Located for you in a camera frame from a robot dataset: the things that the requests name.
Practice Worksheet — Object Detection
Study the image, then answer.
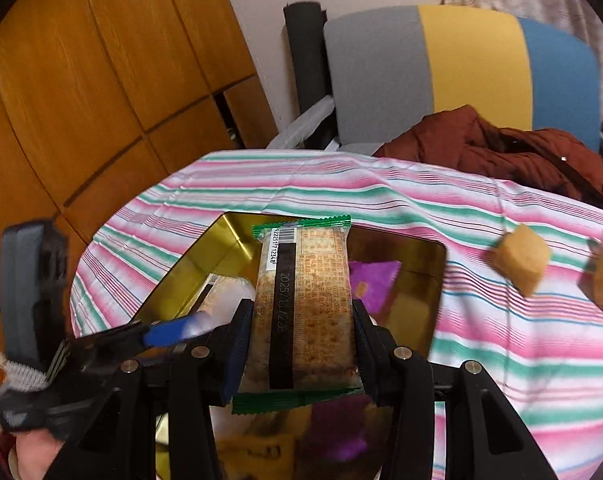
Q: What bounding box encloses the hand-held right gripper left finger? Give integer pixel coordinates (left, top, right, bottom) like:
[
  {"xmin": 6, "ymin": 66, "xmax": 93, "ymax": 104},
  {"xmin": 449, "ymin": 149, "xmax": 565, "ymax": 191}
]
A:
[{"xmin": 52, "ymin": 299, "xmax": 256, "ymax": 480}]

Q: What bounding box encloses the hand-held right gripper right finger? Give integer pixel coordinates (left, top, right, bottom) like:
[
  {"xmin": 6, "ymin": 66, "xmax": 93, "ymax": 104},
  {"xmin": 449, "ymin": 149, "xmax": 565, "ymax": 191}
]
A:
[{"xmin": 351, "ymin": 304, "xmax": 557, "ymax": 480}]

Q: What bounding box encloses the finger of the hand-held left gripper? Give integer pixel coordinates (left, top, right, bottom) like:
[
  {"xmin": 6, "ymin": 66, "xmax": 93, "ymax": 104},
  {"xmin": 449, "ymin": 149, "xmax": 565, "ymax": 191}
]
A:
[{"xmin": 66, "ymin": 312, "xmax": 217, "ymax": 361}]

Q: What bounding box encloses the white foam block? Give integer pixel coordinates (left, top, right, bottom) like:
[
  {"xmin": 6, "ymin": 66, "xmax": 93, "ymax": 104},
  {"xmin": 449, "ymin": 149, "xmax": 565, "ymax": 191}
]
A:
[{"xmin": 189, "ymin": 280, "xmax": 260, "ymax": 341}]

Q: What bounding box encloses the green edged cracker packet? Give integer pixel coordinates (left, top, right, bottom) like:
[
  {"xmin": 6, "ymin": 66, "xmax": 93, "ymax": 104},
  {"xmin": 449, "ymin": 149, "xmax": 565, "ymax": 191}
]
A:
[
  {"xmin": 199, "ymin": 272, "xmax": 242, "ymax": 321},
  {"xmin": 232, "ymin": 214, "xmax": 367, "ymax": 415}
]

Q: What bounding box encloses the yellow snack packet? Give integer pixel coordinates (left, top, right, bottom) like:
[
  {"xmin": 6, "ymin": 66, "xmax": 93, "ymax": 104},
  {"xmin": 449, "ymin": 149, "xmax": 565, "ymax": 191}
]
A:
[{"xmin": 214, "ymin": 432, "xmax": 297, "ymax": 478}]

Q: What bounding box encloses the gold tin box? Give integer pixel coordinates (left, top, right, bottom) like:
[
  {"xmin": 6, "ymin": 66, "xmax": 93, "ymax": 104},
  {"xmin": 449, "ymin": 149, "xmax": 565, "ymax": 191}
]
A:
[{"xmin": 132, "ymin": 212, "xmax": 449, "ymax": 480}]

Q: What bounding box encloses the person's left hand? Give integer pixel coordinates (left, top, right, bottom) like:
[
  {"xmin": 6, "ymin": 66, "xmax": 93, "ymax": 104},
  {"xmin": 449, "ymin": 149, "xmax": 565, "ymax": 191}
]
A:
[{"xmin": 12, "ymin": 427, "xmax": 67, "ymax": 480}]

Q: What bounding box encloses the purple snack packet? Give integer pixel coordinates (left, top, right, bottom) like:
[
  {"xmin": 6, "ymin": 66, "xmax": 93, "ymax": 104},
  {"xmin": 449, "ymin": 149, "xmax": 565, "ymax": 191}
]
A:
[
  {"xmin": 301, "ymin": 395, "xmax": 369, "ymax": 463},
  {"xmin": 349, "ymin": 260, "xmax": 401, "ymax": 313}
]

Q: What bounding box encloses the pink green striped tablecloth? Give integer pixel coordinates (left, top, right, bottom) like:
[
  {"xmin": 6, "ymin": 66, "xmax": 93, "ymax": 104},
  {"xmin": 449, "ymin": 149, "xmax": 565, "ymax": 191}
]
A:
[{"xmin": 69, "ymin": 150, "xmax": 603, "ymax": 480}]

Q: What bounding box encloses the wooden wardrobe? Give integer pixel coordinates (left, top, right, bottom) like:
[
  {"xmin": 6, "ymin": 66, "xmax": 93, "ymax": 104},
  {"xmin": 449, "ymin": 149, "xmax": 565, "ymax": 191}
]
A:
[{"xmin": 0, "ymin": 0, "xmax": 277, "ymax": 411}]

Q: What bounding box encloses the white plastic bag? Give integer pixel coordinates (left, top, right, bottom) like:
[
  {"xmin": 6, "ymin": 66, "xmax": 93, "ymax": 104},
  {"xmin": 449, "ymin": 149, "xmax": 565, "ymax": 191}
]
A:
[{"xmin": 266, "ymin": 97, "xmax": 339, "ymax": 153}]

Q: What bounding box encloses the maroon jacket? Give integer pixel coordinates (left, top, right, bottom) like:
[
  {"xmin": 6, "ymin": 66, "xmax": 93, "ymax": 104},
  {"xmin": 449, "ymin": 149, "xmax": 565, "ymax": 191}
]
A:
[{"xmin": 371, "ymin": 105, "xmax": 603, "ymax": 211}]

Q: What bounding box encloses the black foam roll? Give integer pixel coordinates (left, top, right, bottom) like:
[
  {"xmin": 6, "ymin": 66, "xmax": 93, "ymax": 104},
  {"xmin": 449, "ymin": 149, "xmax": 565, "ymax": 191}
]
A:
[{"xmin": 283, "ymin": 1, "xmax": 332, "ymax": 151}]

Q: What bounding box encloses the grey yellow blue chair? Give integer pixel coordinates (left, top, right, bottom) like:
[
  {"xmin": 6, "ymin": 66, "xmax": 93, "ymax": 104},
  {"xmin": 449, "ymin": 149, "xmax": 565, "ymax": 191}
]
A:
[{"xmin": 323, "ymin": 4, "xmax": 603, "ymax": 153}]

